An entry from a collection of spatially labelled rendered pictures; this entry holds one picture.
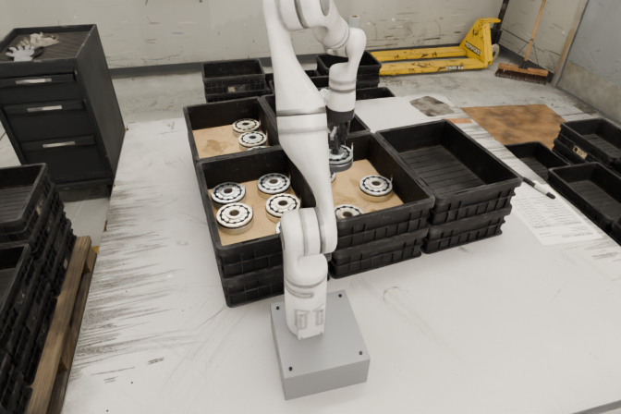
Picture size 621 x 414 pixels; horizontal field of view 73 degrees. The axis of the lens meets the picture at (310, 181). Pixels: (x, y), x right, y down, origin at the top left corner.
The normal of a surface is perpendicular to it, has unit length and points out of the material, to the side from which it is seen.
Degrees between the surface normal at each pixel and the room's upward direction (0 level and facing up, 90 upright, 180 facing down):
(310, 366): 1
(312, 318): 91
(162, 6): 90
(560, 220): 0
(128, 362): 0
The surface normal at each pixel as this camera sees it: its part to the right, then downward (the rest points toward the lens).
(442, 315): 0.01, -0.81
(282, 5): -0.29, 0.42
